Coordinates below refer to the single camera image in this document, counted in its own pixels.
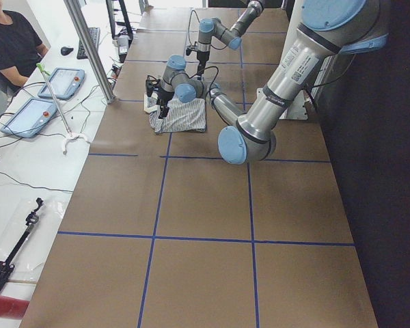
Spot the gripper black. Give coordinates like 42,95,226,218
197,51,209,77
156,87,173,119

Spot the navy white striped polo shirt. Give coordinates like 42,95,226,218
143,93,206,134

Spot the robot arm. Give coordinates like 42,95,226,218
146,0,391,165
186,1,266,79

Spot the white grabber stick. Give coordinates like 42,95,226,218
36,63,90,155

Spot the far blue teach pendant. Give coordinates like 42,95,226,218
45,68,85,100

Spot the blue teach pendant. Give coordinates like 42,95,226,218
0,98,57,138
45,68,85,100

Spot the black keyboard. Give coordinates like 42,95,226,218
76,27,101,60

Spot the black computer mouse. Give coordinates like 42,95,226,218
60,46,74,56

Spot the near blue teach pendant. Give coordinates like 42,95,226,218
0,98,57,138

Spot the person in black shirt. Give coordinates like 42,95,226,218
0,1,49,92

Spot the black tripod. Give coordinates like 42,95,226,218
0,197,44,292

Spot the red cylinder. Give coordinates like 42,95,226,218
0,295,29,320

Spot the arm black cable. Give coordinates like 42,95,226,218
186,9,201,49
191,66,223,110

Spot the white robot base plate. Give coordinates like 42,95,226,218
256,87,310,121

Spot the aluminium frame post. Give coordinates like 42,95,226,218
64,0,115,104

